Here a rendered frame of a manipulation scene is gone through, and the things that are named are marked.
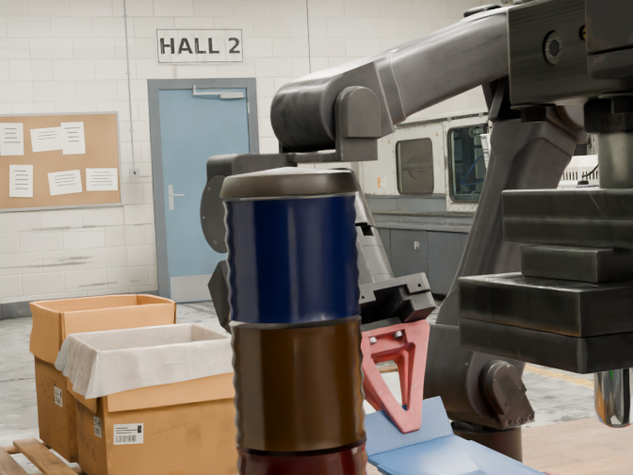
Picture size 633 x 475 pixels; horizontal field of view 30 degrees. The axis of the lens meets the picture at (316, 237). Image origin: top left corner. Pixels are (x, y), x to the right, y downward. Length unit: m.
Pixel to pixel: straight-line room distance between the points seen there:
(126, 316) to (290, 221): 4.34
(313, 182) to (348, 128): 0.55
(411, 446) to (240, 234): 0.54
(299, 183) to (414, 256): 10.73
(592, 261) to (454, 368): 0.45
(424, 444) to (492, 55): 0.34
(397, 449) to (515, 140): 0.32
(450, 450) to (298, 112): 0.27
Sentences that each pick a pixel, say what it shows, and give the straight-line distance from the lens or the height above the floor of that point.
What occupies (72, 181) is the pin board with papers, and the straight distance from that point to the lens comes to 11.44.
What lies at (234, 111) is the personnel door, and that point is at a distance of 11.84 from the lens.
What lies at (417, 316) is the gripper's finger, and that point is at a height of 1.09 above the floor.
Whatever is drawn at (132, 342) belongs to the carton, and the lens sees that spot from 4.60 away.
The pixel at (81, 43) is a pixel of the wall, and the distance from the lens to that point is 11.57.
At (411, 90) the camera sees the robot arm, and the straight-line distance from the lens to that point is 0.94.
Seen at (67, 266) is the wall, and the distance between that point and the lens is 11.47.
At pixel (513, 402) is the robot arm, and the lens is 0.99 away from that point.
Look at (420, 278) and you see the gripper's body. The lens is 0.85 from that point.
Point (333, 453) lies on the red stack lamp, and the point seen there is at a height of 1.12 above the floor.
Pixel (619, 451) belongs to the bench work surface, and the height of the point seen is 0.90.
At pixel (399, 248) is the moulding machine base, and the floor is 0.46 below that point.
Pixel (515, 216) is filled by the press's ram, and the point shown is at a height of 1.17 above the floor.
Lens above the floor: 1.20
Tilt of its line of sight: 3 degrees down
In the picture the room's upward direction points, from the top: 3 degrees counter-clockwise
